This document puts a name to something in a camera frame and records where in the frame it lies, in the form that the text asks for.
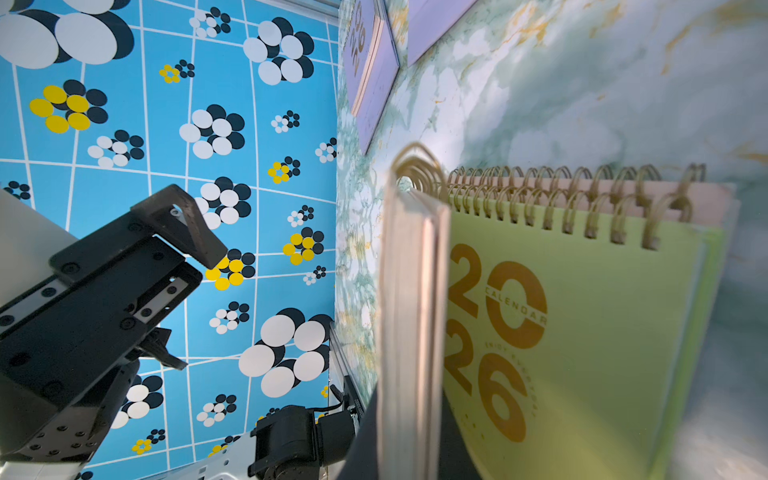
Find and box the purple calendar far left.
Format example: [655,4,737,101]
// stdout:
[343,0,399,154]

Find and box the purple calendar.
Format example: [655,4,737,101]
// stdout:
[408,0,476,66]
[343,0,399,154]

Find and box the green calendar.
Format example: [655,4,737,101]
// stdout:
[444,186,722,479]

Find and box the pink calendar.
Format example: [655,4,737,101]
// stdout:
[375,142,451,479]
[448,164,738,227]

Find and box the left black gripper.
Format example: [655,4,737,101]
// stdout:
[1,184,228,462]

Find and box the purple calendar middle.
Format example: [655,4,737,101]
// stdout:
[408,0,476,66]

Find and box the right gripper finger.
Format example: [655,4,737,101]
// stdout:
[338,387,480,479]

